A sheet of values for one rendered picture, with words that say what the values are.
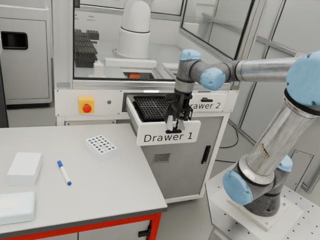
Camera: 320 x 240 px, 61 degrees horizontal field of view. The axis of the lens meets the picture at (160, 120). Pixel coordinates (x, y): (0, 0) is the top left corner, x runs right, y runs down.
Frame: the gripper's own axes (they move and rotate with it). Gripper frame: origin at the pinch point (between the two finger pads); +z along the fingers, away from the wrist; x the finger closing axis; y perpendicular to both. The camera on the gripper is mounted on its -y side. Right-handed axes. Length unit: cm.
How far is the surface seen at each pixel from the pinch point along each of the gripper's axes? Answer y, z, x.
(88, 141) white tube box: -9.7, 10.7, -33.8
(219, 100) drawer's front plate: -30, 1, 42
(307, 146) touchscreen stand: -9, 24, 102
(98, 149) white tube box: -4.1, 11.2, -30.5
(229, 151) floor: -90, 91, 116
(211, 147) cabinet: -33, 38, 49
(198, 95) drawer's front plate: -30.1, -1.4, 27.2
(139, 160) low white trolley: 1.2, 14.4, -13.4
